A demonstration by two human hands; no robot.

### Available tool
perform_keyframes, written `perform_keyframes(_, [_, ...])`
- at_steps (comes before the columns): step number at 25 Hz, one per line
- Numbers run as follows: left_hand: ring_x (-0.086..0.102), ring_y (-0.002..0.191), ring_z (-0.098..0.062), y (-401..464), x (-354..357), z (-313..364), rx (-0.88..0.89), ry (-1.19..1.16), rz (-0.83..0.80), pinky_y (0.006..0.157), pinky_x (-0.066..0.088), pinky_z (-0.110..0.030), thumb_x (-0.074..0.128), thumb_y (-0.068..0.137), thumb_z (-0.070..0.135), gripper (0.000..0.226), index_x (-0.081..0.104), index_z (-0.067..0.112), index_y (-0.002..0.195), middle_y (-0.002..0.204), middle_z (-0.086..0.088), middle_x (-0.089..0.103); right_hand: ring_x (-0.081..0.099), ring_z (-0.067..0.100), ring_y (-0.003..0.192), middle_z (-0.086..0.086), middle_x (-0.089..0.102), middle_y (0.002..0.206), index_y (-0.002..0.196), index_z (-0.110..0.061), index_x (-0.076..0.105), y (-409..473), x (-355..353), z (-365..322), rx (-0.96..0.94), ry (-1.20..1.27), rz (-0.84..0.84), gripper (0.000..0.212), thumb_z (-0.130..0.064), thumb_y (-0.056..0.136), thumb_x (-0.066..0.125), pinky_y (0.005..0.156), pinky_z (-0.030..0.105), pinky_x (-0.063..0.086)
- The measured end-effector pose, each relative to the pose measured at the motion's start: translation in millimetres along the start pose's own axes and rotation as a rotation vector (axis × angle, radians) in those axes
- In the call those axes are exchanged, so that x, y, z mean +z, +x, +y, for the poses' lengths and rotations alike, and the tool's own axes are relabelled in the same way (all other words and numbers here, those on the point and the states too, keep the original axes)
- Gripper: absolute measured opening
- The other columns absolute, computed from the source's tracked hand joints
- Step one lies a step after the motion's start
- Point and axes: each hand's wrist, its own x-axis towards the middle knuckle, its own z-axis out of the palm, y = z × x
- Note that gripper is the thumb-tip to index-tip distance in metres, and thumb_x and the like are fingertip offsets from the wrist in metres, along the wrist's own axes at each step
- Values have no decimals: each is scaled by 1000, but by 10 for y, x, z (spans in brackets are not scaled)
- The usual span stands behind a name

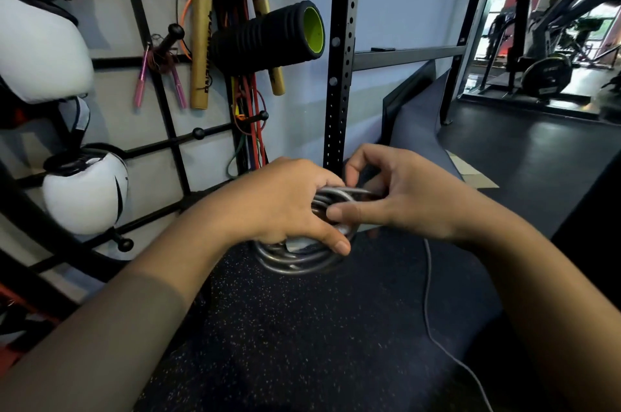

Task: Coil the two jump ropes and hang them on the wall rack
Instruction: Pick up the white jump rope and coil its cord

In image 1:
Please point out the person's right hand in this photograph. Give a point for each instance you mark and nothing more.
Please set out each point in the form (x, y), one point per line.
(422, 193)

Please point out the person's left hand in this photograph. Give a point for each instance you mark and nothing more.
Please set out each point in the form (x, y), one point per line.
(276, 203)

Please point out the person's right forearm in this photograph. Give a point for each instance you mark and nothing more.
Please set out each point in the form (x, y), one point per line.
(553, 319)

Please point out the person's left forearm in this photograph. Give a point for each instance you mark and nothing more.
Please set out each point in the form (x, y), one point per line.
(92, 329)

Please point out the flat cardboard piece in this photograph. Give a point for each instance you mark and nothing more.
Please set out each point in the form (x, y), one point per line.
(473, 174)

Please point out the grey folded floor mat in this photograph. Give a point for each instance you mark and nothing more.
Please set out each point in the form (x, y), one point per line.
(417, 120)

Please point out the red resistance bands bundle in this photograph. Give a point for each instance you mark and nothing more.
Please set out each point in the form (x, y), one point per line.
(252, 125)

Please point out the short gold stick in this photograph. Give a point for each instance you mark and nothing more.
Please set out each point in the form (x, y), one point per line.
(277, 81)

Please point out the small black flat device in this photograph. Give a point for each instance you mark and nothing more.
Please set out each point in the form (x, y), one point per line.
(383, 49)

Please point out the black foam roller green core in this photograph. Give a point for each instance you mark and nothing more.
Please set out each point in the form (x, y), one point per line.
(262, 38)

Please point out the black exercise machine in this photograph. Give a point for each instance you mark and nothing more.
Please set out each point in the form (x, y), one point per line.
(548, 76)

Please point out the long gold stick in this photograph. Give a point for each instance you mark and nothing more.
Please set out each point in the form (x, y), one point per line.
(201, 38)

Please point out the small white boxing glove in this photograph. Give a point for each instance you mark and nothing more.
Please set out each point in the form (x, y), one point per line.
(82, 198)

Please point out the large white boxing glove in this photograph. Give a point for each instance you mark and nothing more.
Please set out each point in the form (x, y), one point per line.
(43, 52)

